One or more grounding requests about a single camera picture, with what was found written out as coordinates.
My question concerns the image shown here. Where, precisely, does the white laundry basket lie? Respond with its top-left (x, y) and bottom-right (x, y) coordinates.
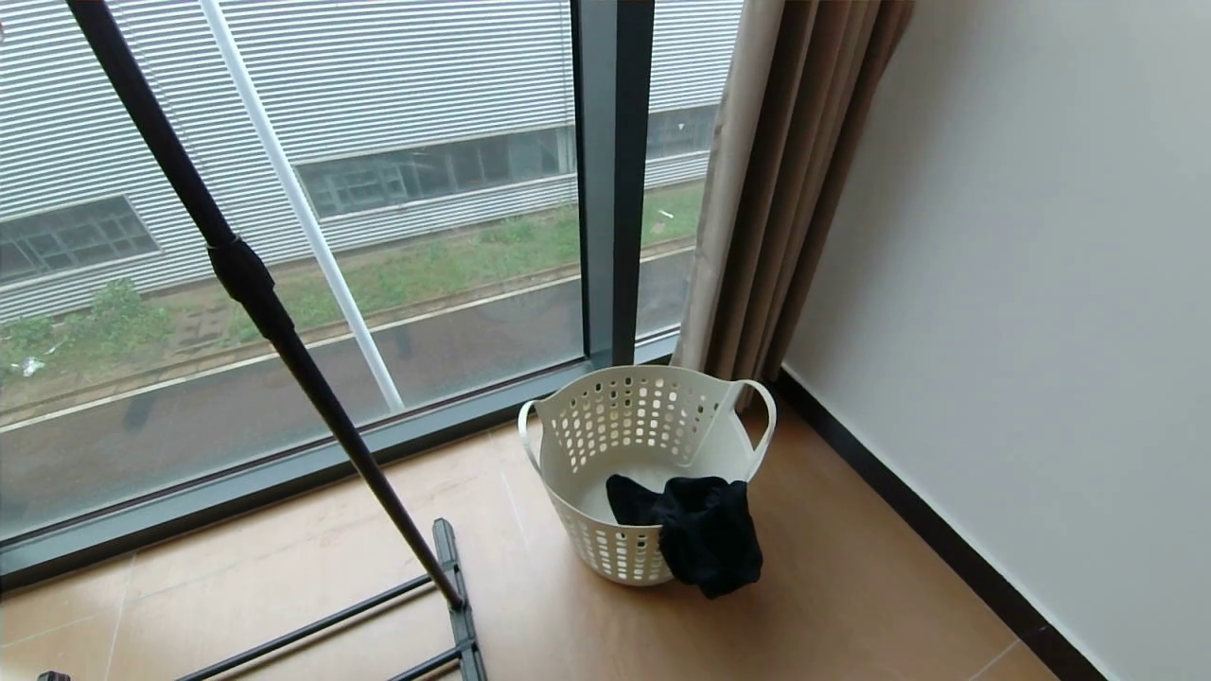
top-left (518, 364), bottom-right (779, 587)

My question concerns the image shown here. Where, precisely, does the heap of black clothes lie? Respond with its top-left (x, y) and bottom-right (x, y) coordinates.
top-left (605, 473), bottom-right (764, 601)

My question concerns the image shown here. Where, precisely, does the black clothes rack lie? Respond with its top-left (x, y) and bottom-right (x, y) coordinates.
top-left (38, 0), bottom-right (489, 681)

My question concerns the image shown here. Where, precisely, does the beige curtain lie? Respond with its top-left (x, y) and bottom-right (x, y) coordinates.
top-left (670, 0), bottom-right (917, 410)

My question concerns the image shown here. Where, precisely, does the window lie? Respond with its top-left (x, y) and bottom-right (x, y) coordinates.
top-left (0, 0), bottom-right (748, 592)

